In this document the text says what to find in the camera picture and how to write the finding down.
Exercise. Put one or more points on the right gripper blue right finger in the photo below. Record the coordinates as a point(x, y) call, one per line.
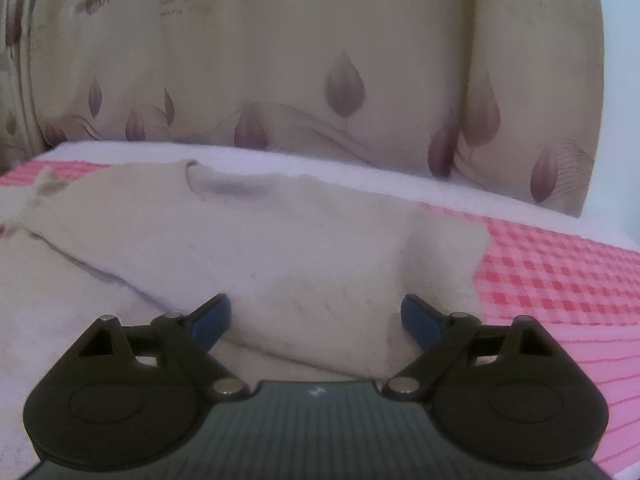
point(426, 326)

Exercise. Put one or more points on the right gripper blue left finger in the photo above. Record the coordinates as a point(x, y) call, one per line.
point(197, 331)

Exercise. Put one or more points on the beige knit sweater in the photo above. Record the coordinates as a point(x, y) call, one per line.
point(315, 272)

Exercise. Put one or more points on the pink checkered bed sheet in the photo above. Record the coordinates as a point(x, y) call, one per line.
point(580, 280)

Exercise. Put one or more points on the beige leaf print curtain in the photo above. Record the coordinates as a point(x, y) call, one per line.
point(503, 95)

